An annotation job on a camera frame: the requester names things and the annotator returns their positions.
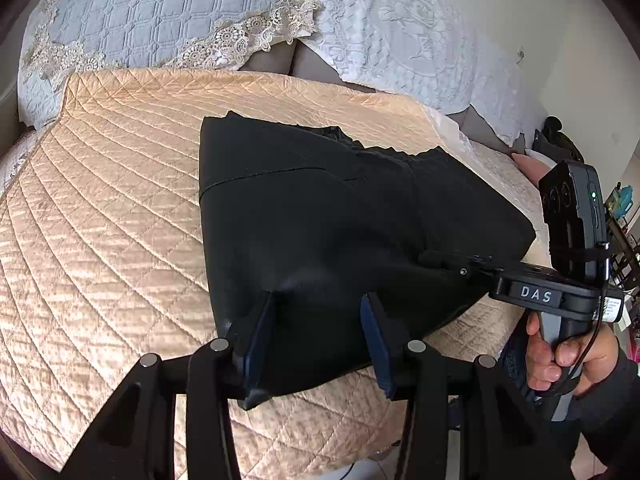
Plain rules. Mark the blue quilted lace-trimmed pillow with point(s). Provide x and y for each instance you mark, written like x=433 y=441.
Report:
x=150 y=5

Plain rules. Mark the cluttered shelf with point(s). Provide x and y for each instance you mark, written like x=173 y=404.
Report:
x=622 y=220

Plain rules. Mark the grey upholstered headboard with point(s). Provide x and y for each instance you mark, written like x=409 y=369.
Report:
x=275 y=60

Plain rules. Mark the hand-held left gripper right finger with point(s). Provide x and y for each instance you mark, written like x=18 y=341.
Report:
x=377 y=340

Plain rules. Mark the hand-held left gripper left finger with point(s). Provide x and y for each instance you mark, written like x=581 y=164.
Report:
x=260 y=335

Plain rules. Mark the white embroidered pillow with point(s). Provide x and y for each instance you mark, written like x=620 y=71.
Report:
x=400 y=35

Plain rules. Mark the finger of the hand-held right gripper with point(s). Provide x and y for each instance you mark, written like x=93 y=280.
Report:
x=460 y=264

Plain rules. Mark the peach quilted bedspread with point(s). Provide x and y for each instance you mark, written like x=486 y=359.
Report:
x=100 y=210

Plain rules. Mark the pink pillow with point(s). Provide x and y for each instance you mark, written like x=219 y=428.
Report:
x=532 y=165

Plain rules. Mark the person's right forearm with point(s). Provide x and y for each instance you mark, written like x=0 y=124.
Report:
x=610 y=410

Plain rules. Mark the dark bag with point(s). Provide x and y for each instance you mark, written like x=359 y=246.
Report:
x=555 y=135

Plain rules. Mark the black leather jacket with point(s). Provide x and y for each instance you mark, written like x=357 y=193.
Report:
x=300 y=220

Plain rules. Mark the person's right hand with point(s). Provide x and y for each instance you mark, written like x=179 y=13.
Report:
x=592 y=355

